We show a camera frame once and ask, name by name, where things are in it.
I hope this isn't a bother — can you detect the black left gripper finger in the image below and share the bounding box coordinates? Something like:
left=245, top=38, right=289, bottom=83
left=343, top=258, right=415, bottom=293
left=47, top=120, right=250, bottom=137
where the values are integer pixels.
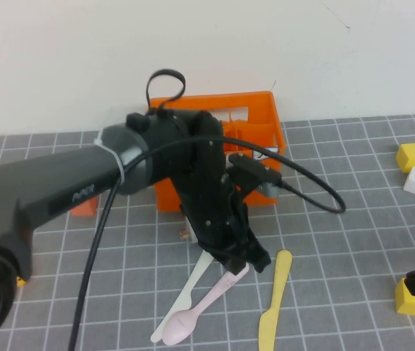
left=237, top=225, right=271, bottom=274
left=206, top=240, right=249, bottom=276

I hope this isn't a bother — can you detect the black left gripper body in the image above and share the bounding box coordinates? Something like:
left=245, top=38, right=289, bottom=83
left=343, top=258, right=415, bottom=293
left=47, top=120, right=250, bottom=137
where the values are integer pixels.
left=172, top=170, right=249, bottom=254

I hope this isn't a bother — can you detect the white plastic knife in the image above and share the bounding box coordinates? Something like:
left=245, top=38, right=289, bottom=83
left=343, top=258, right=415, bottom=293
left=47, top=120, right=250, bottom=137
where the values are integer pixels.
left=150, top=250, right=214, bottom=344

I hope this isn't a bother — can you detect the pink plastic spoon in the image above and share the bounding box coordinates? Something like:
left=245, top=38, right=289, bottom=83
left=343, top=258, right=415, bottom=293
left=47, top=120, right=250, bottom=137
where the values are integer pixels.
left=161, top=263, right=251, bottom=347

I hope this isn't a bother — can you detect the orange plastic cutlery holder crate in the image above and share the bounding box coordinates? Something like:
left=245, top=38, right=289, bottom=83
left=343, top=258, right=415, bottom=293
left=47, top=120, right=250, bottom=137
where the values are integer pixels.
left=145, top=90, right=287, bottom=214

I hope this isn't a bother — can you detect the yellow foam cube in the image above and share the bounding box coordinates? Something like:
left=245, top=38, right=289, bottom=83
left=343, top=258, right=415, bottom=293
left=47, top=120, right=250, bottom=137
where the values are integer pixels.
left=394, top=276, right=415, bottom=317
left=395, top=142, right=415, bottom=174

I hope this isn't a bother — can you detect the white charger plug adapter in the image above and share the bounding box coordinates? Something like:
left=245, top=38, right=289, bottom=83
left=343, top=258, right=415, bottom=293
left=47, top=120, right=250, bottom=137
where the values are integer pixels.
left=180, top=215, right=198, bottom=242

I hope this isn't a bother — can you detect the yellow plastic knife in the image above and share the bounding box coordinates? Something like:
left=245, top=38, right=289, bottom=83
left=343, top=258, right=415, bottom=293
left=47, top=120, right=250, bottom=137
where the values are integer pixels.
left=258, top=250, right=294, bottom=351

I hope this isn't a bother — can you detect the grey grid table mat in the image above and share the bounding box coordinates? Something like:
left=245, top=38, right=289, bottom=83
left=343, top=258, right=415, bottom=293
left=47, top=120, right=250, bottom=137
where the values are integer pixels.
left=0, top=113, right=415, bottom=351

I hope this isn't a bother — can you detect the white zip tie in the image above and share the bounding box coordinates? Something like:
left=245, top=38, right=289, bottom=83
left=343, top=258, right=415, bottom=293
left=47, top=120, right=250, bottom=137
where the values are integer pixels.
left=93, top=135, right=127, bottom=185

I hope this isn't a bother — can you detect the orange foam cube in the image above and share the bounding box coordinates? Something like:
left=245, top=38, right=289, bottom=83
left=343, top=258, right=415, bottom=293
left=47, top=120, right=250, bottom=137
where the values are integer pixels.
left=69, top=198, right=98, bottom=218

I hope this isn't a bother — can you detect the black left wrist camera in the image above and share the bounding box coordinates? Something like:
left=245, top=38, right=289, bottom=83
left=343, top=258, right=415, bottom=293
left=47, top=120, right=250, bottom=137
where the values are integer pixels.
left=228, top=152, right=284, bottom=200

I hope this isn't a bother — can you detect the long black camera cable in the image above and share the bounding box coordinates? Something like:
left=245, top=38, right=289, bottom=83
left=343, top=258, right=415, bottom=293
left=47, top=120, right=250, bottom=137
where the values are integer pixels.
left=67, top=137, right=347, bottom=351

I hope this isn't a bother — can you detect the short looped black wrist cable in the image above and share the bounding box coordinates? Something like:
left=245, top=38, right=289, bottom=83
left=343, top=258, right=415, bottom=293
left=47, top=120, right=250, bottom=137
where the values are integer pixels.
left=145, top=68, right=186, bottom=114

